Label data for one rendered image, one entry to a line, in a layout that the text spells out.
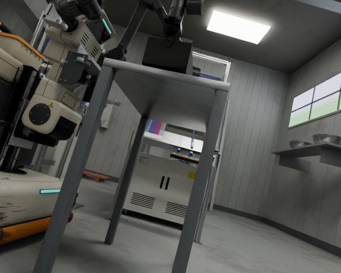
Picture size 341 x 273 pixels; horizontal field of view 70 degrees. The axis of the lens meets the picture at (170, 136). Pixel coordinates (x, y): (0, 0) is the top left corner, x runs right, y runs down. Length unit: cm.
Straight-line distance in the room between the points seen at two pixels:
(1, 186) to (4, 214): 10
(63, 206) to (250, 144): 591
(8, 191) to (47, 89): 49
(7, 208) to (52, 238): 26
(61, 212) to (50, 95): 59
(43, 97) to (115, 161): 490
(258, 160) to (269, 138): 64
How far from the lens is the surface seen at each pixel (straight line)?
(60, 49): 138
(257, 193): 653
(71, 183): 86
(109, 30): 148
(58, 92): 126
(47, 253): 91
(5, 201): 107
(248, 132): 654
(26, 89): 142
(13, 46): 149
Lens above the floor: 45
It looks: 9 degrees up
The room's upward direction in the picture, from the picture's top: 15 degrees clockwise
